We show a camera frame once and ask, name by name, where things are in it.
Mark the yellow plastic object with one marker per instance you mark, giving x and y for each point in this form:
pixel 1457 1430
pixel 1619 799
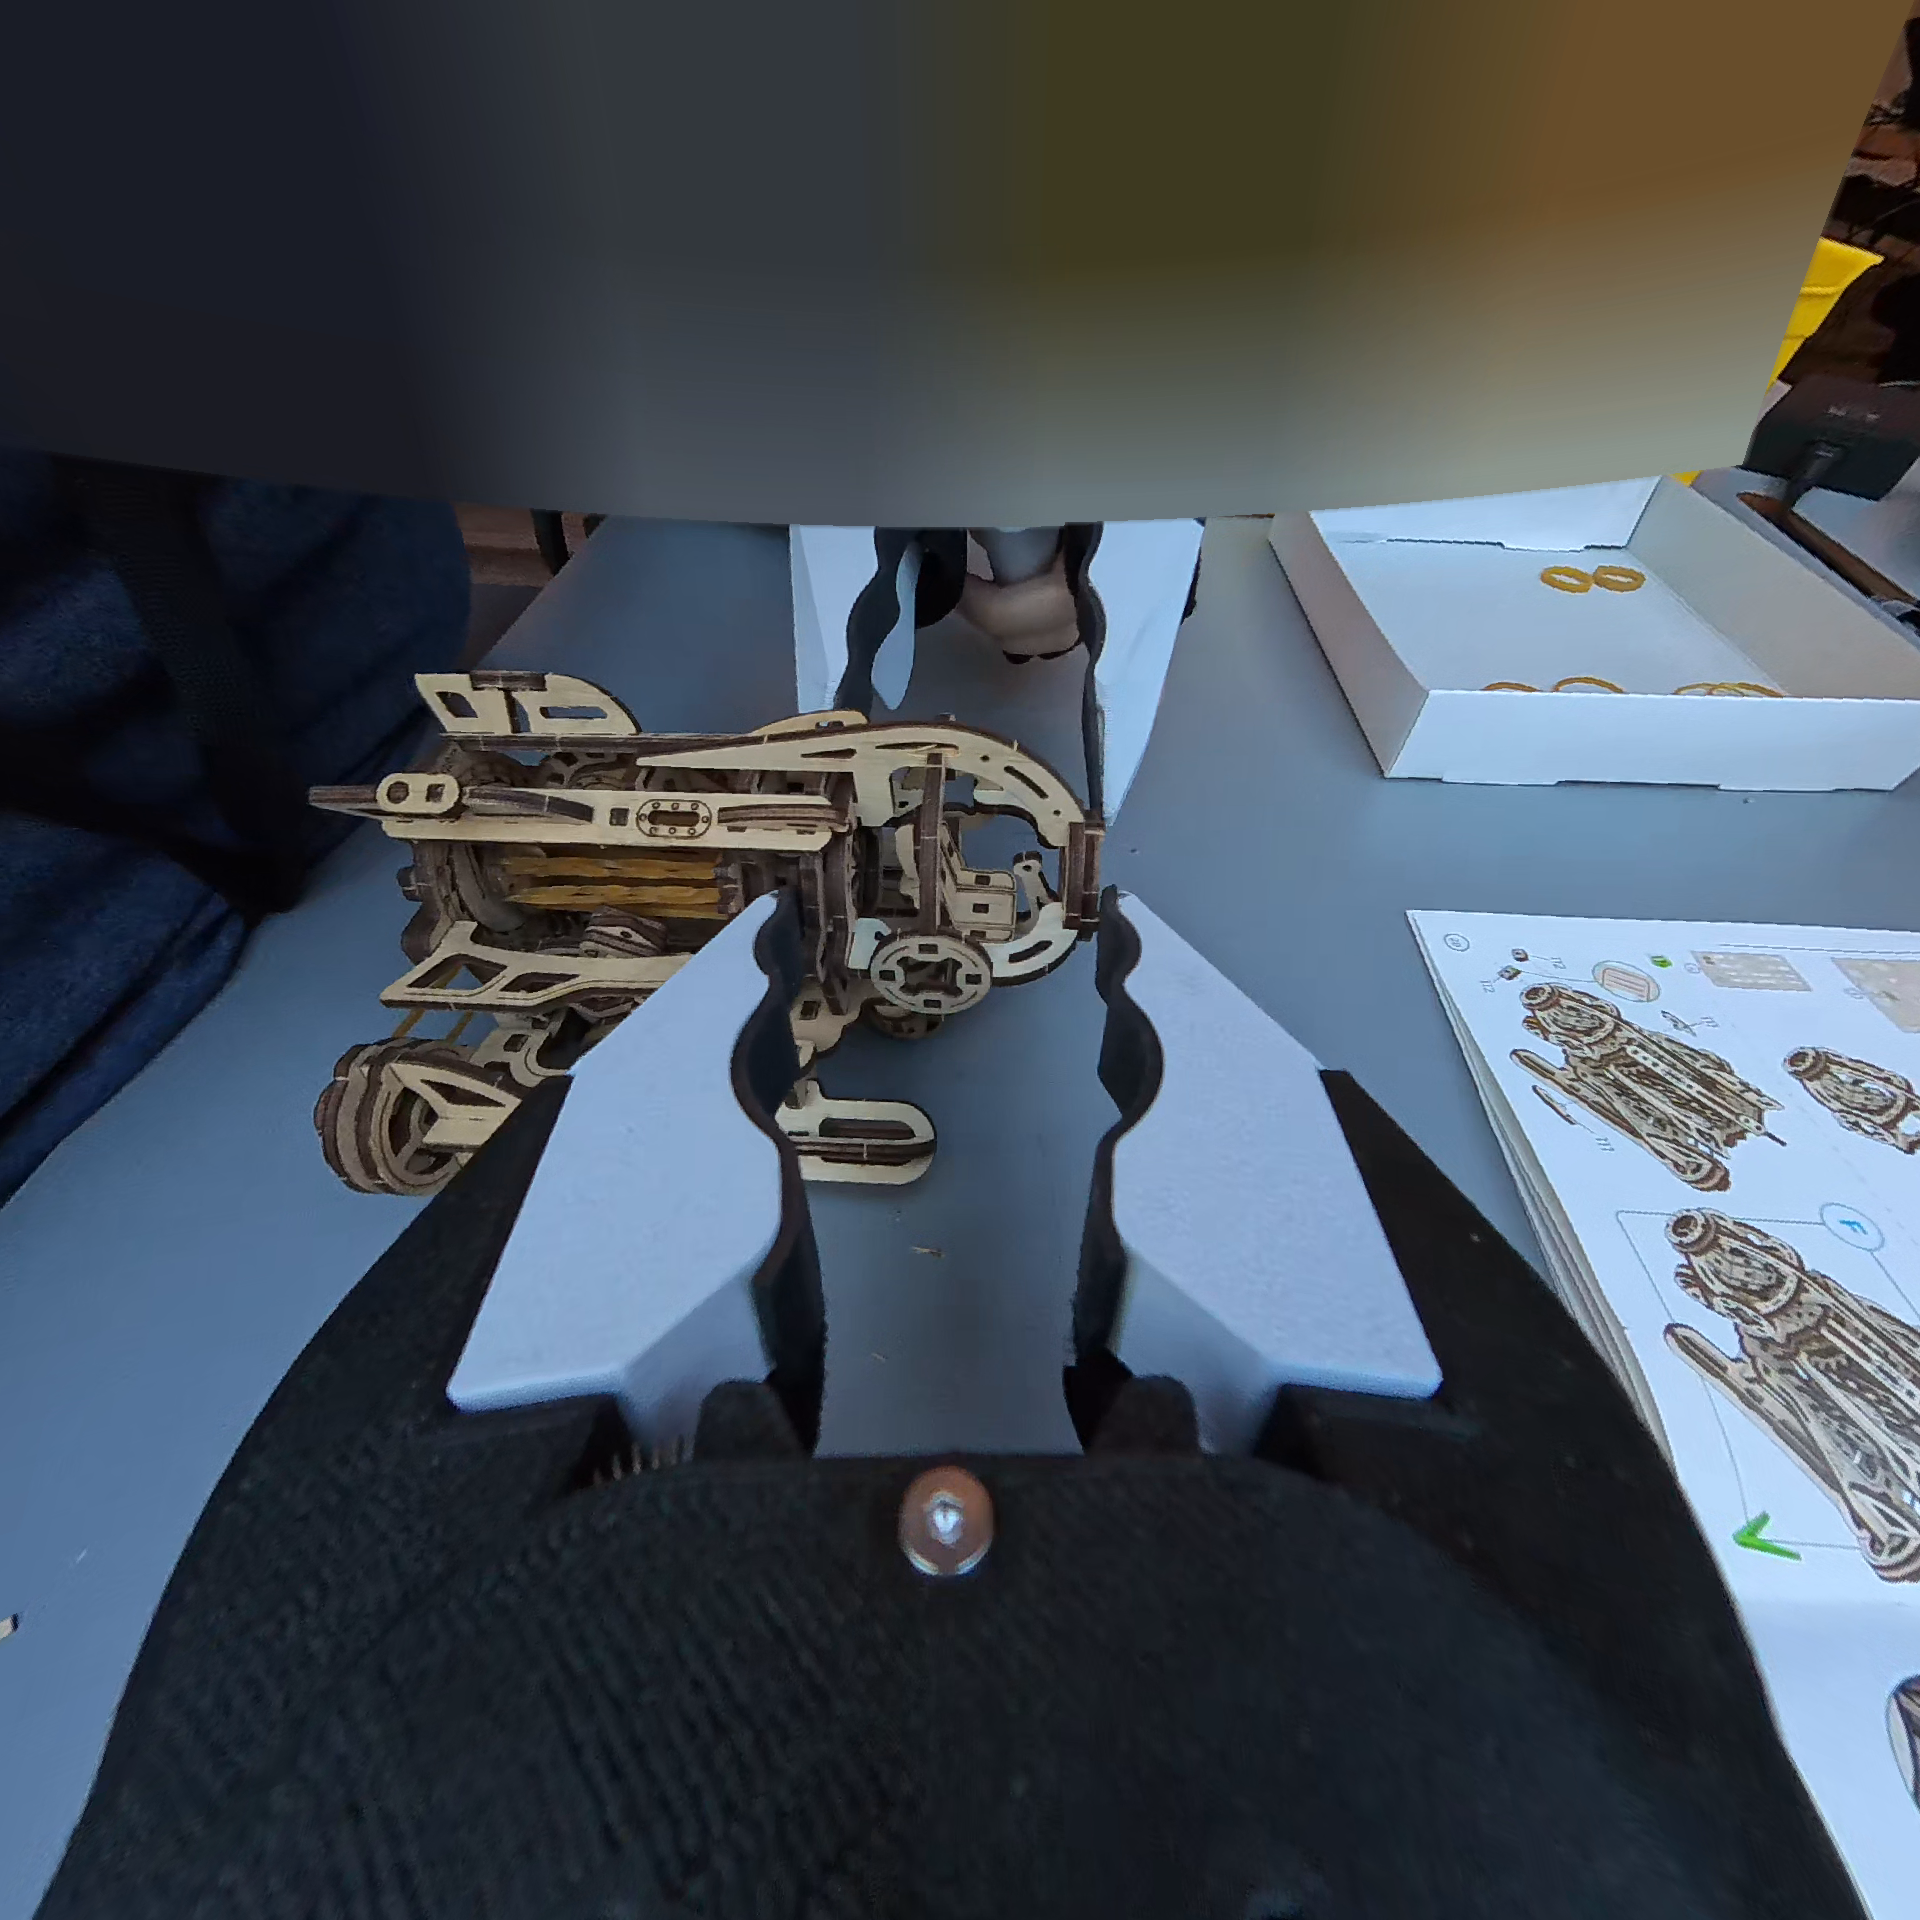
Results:
pixel 1822 299

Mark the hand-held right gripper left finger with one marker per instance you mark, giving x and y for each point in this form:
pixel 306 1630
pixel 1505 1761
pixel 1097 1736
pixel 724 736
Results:
pixel 629 1231

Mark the white instruction booklet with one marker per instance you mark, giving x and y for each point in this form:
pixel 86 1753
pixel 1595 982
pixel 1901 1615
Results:
pixel 1769 1171

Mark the black device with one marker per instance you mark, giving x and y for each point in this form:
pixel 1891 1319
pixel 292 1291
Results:
pixel 1844 427

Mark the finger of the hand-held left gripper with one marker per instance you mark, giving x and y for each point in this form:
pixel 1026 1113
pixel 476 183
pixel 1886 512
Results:
pixel 1147 630
pixel 820 615

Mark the white cardboard box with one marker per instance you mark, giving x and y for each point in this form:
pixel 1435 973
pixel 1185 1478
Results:
pixel 1499 734

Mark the wooden model vehicle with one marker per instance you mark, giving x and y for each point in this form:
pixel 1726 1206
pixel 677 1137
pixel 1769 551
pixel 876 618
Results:
pixel 674 818

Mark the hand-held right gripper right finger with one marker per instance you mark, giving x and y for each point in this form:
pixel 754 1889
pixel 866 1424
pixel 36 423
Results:
pixel 1259 1231

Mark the person's dark blue clothing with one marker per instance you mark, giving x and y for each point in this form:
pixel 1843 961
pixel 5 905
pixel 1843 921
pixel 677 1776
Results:
pixel 118 750

